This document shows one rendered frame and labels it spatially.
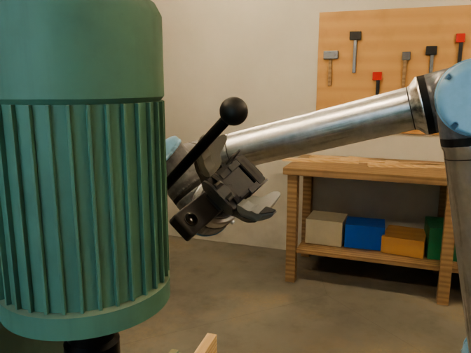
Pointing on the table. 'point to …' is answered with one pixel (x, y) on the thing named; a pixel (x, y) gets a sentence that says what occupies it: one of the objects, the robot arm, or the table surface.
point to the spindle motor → (82, 167)
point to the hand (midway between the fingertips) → (235, 176)
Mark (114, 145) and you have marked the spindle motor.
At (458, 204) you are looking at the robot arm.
